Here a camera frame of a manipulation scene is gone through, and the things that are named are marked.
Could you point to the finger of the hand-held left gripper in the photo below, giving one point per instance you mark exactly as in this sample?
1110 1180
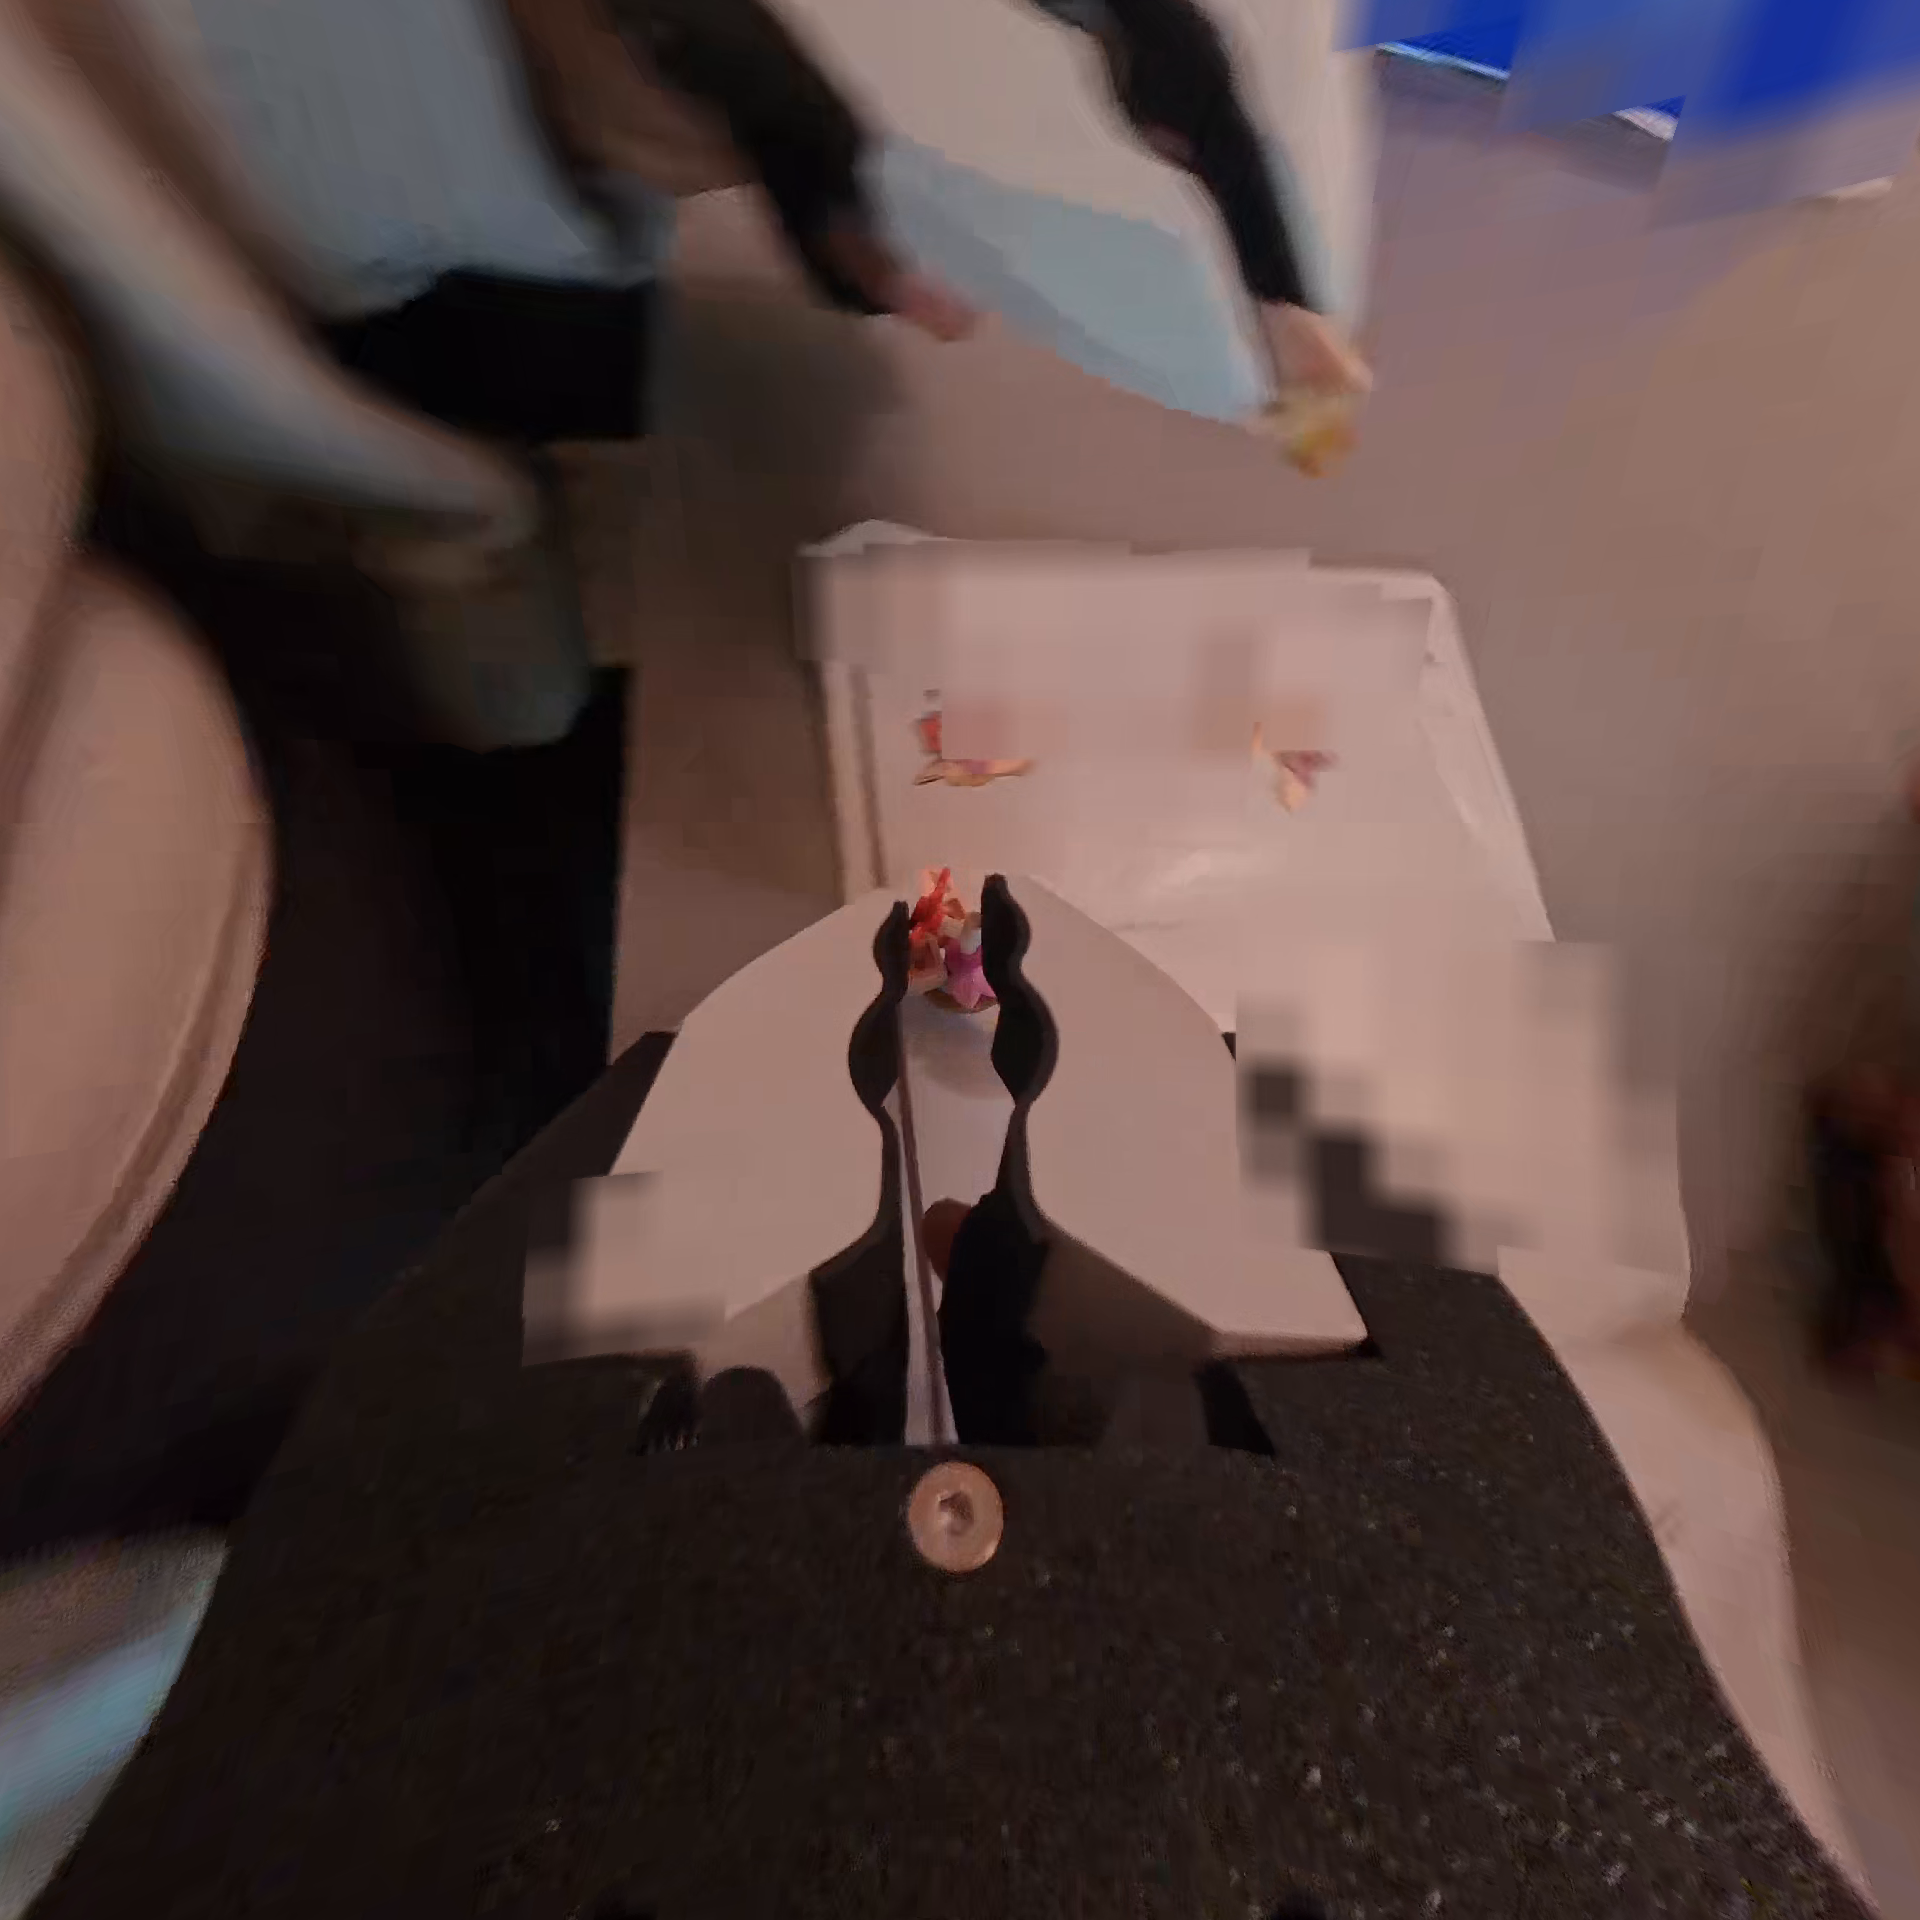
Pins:
451 135
1079 254

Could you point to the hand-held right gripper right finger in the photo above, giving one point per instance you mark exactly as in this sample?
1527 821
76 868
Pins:
1126 1080

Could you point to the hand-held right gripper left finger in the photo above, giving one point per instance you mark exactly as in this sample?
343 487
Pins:
751 1050

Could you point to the pink red toy brick flower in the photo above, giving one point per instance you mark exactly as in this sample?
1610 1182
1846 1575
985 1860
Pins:
961 974

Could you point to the white tray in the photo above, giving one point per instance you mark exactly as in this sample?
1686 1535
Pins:
1110 839

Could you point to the beige yellow toy brick piece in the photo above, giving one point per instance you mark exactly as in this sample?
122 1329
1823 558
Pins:
1317 429

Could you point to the beige toy brick flower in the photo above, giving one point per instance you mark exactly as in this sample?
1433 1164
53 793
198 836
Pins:
1290 774
961 768

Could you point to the person's left forearm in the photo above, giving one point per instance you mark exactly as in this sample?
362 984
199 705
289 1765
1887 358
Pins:
271 329

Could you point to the pale desk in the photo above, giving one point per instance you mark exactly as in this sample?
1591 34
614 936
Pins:
722 901

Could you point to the beige round object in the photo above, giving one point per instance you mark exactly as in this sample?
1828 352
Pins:
119 901

